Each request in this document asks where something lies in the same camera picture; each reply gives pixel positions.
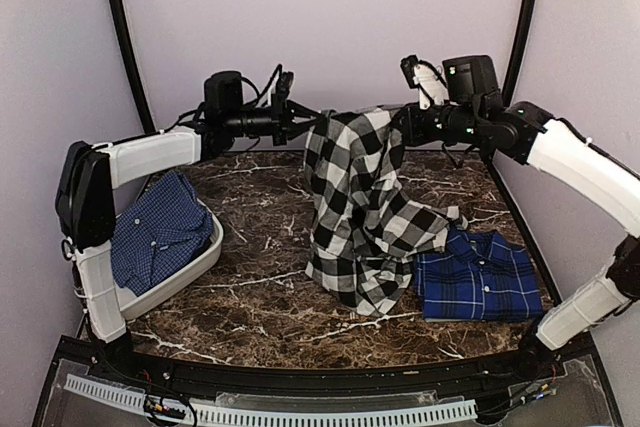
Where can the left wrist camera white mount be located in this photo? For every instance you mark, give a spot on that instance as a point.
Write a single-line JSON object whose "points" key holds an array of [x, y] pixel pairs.
{"points": [[279, 89]]}

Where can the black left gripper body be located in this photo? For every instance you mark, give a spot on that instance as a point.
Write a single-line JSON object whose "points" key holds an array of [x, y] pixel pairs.
{"points": [[278, 128]]}

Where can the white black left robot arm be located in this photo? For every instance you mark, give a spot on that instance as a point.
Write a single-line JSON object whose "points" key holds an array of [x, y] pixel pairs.
{"points": [[91, 172]]}

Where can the black corner frame post left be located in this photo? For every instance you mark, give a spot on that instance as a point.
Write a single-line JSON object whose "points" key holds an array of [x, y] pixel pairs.
{"points": [[123, 36]]}

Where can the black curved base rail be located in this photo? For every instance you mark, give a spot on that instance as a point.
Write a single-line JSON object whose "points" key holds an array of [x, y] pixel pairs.
{"points": [[572, 390]]}

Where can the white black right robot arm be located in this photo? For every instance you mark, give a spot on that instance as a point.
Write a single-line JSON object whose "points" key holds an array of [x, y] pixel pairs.
{"points": [[461, 102]]}

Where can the blue plaid folded shirt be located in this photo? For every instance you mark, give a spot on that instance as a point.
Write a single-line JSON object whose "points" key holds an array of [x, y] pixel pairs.
{"points": [[479, 276]]}

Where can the black corner frame post right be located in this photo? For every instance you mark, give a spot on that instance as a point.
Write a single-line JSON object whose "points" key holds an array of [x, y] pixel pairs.
{"points": [[518, 49]]}

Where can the small-check blue shirt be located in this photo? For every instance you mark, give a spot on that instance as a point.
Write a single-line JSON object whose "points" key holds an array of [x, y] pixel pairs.
{"points": [[159, 234]]}

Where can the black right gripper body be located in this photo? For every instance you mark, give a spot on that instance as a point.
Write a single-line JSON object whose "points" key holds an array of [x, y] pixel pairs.
{"points": [[420, 132]]}

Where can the white slotted cable duct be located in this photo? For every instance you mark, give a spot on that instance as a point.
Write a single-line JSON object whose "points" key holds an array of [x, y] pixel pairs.
{"points": [[253, 410]]}

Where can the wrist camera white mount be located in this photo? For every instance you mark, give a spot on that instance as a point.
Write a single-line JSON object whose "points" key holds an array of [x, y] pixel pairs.
{"points": [[279, 89], [427, 79]]}

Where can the black corner frame post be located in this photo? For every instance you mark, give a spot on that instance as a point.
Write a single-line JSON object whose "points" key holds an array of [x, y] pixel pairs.
{"points": [[518, 49], [123, 36]]}

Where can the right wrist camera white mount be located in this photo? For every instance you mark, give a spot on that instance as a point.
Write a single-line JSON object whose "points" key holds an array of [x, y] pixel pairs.
{"points": [[427, 79]]}

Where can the grey plastic bin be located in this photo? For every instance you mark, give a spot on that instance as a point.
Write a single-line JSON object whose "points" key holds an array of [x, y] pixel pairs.
{"points": [[132, 306]]}

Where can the black white checked shirt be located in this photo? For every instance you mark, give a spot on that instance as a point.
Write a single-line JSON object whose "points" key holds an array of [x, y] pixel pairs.
{"points": [[365, 229]]}

